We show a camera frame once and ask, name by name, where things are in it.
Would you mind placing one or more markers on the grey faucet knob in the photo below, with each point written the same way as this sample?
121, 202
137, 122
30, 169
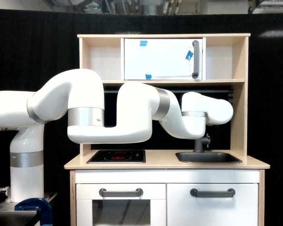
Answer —
206, 140

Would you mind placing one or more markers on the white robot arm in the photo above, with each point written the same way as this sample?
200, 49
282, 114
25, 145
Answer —
79, 94

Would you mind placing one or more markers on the grey toy faucet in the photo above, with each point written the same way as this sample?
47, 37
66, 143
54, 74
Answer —
198, 145

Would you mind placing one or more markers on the blue tape bottom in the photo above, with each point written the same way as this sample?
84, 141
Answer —
148, 76

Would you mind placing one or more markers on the blue tape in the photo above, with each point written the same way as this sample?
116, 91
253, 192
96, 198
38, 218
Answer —
148, 76
143, 43
189, 55

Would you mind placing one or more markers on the black toy stovetop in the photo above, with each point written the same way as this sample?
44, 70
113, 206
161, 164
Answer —
118, 156

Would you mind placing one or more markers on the white microwave door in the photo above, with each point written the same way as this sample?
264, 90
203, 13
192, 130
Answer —
164, 59

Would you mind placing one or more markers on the grey toy sink basin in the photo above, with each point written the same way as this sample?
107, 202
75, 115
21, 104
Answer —
191, 157

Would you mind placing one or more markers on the blue tape top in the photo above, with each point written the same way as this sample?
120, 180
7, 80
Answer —
143, 43

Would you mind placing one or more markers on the wooden toy kitchen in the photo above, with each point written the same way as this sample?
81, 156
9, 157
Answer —
227, 66

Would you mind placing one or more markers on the blue tape right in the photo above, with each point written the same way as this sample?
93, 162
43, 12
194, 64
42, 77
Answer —
189, 55

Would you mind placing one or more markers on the white oven door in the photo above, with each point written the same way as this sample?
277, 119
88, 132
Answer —
146, 210

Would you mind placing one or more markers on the white cabinet door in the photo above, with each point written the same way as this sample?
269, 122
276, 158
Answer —
186, 210

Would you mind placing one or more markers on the blue c-clamp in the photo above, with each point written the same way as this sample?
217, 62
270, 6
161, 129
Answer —
42, 207

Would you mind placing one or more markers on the grey oven door handle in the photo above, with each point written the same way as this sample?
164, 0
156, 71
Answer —
136, 193

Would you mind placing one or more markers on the grey microwave handle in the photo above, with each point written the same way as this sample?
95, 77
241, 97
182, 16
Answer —
196, 67

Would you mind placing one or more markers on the grey rail hooks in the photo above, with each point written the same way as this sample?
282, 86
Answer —
230, 96

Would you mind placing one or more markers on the grey cabinet door handle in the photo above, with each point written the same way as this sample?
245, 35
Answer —
212, 194

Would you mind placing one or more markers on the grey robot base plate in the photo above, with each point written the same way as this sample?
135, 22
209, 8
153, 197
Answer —
8, 206

